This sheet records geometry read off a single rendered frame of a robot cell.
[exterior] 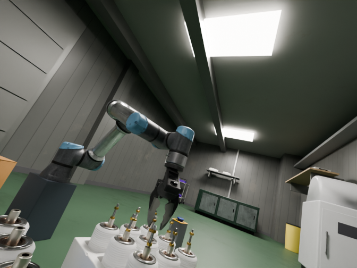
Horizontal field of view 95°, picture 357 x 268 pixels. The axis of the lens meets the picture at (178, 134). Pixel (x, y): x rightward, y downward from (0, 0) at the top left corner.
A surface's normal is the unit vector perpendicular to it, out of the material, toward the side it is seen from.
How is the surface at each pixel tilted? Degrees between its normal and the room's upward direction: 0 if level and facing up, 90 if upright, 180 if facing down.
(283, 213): 90
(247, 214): 90
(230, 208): 90
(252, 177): 90
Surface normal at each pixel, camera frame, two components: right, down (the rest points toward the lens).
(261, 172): -0.31, -0.40
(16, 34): 0.90, 0.18
